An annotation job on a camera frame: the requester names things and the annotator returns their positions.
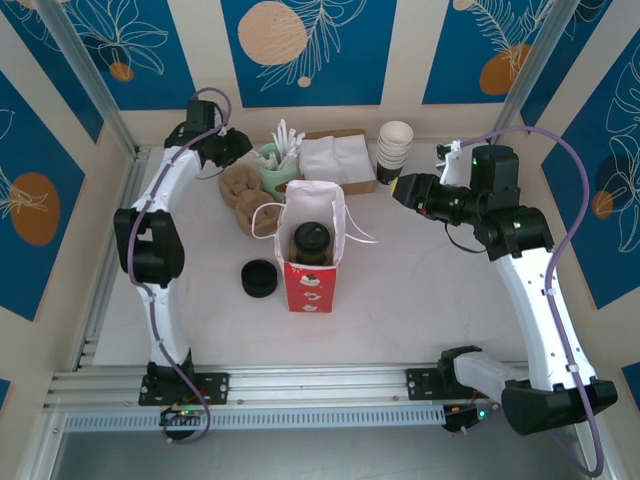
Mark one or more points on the black coffee cup lid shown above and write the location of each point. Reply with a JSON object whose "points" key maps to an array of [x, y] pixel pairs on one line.
{"points": [[313, 236]]}

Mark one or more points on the red white paper bag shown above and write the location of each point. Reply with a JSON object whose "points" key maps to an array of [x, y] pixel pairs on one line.
{"points": [[307, 290]]}

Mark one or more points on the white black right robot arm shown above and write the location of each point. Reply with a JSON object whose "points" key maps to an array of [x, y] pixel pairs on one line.
{"points": [[530, 300]]}

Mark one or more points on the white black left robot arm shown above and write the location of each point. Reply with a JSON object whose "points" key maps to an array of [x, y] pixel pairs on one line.
{"points": [[170, 325]]}

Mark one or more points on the stack of paper cups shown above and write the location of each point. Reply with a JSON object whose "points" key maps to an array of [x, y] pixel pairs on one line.
{"points": [[395, 150]]}

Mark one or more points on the brown cardboard napkin box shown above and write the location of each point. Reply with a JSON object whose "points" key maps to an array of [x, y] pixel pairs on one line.
{"points": [[360, 187]]}

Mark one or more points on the white wrapped straw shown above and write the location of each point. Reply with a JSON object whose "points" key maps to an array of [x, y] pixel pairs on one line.
{"points": [[265, 159], [284, 137], [292, 142], [301, 140]]}

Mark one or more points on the stack of white napkins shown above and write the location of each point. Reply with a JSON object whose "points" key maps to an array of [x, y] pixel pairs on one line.
{"points": [[335, 157]]}

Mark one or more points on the stack of pulp cup carriers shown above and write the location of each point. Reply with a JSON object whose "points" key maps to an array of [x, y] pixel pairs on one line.
{"points": [[245, 200]]}

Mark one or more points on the mint green straw holder cup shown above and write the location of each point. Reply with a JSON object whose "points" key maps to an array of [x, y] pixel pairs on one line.
{"points": [[272, 180]]}

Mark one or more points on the stack of black cup lids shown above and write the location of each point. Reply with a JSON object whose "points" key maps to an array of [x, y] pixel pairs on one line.
{"points": [[259, 280]]}

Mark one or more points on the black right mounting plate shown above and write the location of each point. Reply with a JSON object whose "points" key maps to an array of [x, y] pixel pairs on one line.
{"points": [[420, 382]]}

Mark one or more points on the black mounting plate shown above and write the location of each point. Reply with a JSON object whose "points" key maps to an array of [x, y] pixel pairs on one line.
{"points": [[420, 382], [215, 387]]}

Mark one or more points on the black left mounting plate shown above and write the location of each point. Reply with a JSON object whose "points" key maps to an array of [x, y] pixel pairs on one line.
{"points": [[215, 387]]}

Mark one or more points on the aluminium frame post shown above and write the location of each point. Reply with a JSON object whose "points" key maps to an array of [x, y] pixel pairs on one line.
{"points": [[537, 75], [92, 75]]}

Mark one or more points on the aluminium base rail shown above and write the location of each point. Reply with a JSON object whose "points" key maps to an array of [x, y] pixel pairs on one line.
{"points": [[320, 382]]}

